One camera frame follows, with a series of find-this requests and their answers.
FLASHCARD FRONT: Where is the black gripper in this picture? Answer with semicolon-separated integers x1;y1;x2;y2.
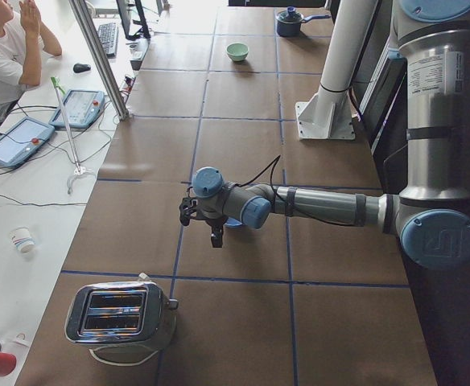
205;216;227;248

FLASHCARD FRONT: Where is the blue bowl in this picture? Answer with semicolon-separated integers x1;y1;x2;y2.
225;217;243;228

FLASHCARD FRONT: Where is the green bowl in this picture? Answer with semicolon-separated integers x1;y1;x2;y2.
226;43;249;63

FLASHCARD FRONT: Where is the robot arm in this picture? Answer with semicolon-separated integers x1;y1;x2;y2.
179;1;470;270

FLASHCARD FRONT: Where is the white chrome toaster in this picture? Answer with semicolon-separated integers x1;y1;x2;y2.
64;279;179;355

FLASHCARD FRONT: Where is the reacher grabber stick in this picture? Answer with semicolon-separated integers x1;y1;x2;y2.
50;76;97;195

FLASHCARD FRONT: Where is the white mounting pillar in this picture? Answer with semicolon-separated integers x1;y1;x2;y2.
295;0;379;141

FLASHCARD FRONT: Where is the far teach pendant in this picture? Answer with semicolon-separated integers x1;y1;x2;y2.
56;89;105;130

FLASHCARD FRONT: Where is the teach pendant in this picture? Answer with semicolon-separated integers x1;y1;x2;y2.
56;89;105;130
0;117;56;168

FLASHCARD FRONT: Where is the paper cup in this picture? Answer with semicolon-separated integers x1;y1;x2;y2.
9;227;35;253

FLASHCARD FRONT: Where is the near teach pendant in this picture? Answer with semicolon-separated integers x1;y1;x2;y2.
0;117;56;168

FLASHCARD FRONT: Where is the black computer mouse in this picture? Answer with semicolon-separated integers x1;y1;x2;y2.
72;63;91;74

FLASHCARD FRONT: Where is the blue saucepan with lid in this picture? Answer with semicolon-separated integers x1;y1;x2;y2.
275;6;331;37

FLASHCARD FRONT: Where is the black keyboard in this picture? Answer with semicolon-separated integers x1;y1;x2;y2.
97;23;118;58

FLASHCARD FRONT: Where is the black monitor stand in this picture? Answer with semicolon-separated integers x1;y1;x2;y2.
116;0;150;41

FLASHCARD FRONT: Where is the person in white shirt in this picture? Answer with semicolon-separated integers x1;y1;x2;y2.
0;1;62;124

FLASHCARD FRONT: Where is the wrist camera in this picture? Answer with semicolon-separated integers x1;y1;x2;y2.
179;197;197;227

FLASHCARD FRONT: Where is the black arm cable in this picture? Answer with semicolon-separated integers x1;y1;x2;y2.
238;154;361;227

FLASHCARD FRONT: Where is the white toaster power cable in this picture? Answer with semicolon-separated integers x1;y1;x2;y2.
89;345;160;367

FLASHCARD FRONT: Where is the aluminium frame post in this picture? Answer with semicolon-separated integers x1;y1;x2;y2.
68;0;130;121

